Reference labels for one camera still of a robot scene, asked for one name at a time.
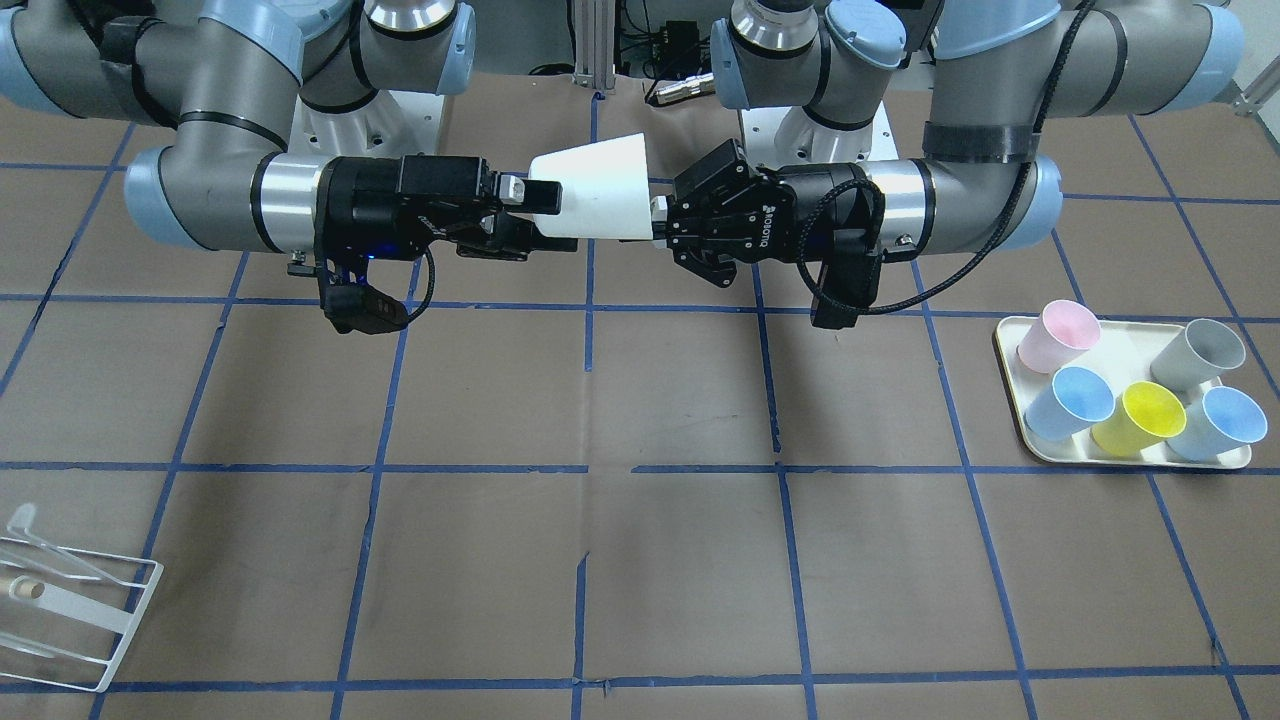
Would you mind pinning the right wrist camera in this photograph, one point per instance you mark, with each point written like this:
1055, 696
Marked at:
359, 307

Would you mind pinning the pink plastic cup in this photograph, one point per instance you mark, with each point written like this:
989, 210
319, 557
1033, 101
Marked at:
1063, 331

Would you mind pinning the aluminium frame post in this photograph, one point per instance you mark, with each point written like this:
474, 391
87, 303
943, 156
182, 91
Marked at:
595, 41

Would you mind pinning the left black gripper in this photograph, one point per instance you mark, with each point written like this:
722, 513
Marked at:
797, 212

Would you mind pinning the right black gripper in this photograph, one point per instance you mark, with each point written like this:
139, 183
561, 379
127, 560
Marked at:
362, 205

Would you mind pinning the cream white plastic cup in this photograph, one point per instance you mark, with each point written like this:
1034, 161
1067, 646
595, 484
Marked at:
604, 190

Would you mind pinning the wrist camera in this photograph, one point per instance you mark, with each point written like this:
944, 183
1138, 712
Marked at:
359, 307
844, 238

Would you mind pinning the grey plastic cup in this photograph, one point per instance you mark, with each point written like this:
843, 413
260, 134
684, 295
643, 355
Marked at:
1203, 350

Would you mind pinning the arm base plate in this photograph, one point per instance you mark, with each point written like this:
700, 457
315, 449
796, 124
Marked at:
780, 137
393, 124

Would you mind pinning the yellow plastic cup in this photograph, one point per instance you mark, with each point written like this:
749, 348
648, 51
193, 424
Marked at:
1146, 414

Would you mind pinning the light blue plastic cup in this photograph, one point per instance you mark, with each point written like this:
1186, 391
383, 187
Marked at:
1222, 420

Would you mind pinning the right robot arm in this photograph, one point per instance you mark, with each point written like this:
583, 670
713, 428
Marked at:
276, 108

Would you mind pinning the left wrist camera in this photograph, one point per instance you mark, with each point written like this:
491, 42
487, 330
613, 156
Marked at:
844, 238

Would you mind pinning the white wire cup rack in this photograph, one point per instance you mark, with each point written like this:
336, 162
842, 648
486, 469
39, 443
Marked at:
69, 615

